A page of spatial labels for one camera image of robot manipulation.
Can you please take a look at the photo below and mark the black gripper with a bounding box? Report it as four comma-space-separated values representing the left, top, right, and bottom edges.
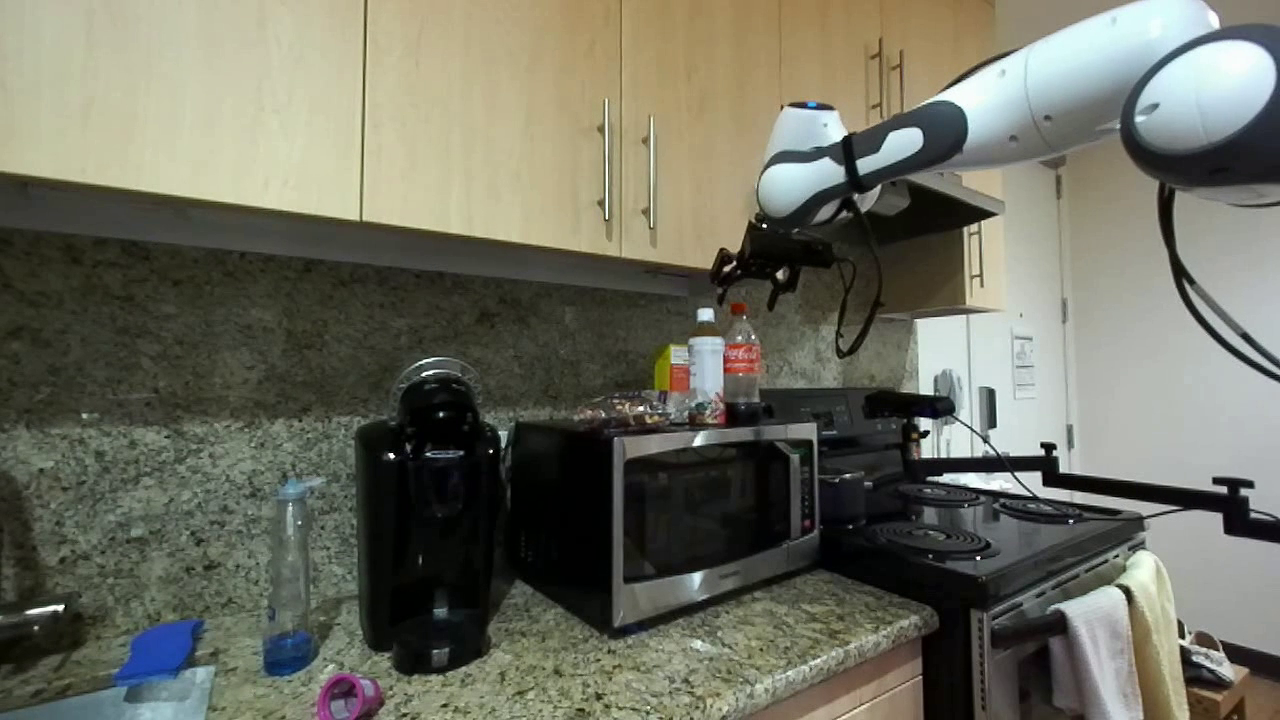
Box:
707, 221, 850, 304

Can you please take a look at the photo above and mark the red label soda bottle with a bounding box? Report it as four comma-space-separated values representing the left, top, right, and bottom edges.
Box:
721, 298, 769, 427

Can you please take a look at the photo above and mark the clear plastic food bag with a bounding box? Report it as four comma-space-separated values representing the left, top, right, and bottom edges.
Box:
564, 389, 676, 434

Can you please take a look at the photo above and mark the stainless steel microwave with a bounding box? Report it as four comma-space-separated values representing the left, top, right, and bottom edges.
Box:
509, 411, 830, 637

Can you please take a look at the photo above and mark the clear plastic water bottle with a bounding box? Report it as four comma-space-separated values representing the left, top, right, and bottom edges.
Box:
259, 472, 327, 678

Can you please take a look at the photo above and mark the white container red print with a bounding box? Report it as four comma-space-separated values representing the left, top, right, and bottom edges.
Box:
683, 304, 731, 432

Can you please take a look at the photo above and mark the yellow carton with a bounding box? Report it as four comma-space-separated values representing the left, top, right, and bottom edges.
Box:
653, 340, 695, 424

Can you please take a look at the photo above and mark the dark range hood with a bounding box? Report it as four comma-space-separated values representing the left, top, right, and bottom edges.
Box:
851, 168, 1008, 253

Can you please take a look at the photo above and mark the white paper notice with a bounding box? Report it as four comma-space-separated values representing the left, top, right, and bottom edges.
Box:
1008, 331, 1041, 399

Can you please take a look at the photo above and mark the black electric stove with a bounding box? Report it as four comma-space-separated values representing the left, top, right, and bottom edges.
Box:
763, 382, 1154, 720

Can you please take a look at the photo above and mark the black coffee maker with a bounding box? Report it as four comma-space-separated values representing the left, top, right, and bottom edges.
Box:
352, 351, 511, 676

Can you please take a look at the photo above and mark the white hanging towel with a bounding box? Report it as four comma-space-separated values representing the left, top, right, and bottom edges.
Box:
1046, 582, 1148, 720

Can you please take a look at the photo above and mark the yellow hanging towel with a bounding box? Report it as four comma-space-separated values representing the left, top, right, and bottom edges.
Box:
1117, 547, 1197, 720

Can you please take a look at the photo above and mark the small pink object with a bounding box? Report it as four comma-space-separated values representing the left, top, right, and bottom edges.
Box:
312, 667, 388, 720

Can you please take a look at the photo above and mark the small pale grey item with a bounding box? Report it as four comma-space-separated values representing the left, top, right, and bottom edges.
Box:
1178, 629, 1250, 691

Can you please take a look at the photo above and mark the small wooden stool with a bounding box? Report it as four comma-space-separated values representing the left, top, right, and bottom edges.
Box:
1183, 660, 1256, 720

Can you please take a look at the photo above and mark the blue sponge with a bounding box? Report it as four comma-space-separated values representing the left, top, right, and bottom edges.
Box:
114, 614, 208, 691

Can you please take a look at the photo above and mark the clear plastic tray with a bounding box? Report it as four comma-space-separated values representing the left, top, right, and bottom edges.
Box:
0, 664, 217, 720

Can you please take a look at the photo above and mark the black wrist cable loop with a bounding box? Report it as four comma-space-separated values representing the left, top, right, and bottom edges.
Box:
831, 136, 891, 361

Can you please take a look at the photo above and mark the small wood wall cabinet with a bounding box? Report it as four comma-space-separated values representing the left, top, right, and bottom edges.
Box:
878, 216, 1012, 319

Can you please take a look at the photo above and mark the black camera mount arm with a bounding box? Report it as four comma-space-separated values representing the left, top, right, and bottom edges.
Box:
895, 416, 1280, 544

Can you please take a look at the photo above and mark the black arm base cable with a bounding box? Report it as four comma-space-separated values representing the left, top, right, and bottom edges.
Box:
1155, 178, 1280, 382

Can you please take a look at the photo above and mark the wide wood wall cabinet door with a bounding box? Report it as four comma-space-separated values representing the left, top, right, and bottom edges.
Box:
0, 0, 367, 224

